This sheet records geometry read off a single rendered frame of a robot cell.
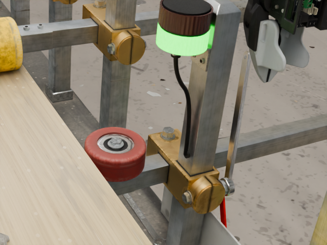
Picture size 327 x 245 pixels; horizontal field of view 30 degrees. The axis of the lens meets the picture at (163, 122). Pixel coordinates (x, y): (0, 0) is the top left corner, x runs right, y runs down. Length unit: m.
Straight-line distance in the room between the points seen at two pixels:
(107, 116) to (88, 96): 1.66
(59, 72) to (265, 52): 0.59
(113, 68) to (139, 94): 1.75
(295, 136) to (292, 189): 1.34
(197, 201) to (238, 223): 1.30
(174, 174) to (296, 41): 0.24
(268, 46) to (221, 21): 0.08
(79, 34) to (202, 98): 0.30
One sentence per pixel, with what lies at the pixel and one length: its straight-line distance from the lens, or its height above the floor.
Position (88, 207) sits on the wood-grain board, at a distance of 0.70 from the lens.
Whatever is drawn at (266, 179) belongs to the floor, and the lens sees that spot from 2.32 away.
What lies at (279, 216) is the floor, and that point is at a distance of 2.17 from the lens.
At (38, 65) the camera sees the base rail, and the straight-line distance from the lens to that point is 1.41.
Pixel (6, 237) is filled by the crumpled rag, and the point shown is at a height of 0.91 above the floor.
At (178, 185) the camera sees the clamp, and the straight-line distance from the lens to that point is 0.83.
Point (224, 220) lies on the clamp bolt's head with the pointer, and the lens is 0.85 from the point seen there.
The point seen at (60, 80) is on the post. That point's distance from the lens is 1.25.
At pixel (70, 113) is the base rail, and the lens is 1.23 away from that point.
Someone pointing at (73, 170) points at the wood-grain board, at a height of 0.90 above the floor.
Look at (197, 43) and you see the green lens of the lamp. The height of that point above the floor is 1.07.
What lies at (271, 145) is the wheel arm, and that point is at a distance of 0.94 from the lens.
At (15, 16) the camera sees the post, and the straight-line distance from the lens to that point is 1.45.
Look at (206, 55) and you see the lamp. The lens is 0.72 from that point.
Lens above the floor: 1.36
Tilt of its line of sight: 32 degrees down
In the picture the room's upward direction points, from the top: 7 degrees clockwise
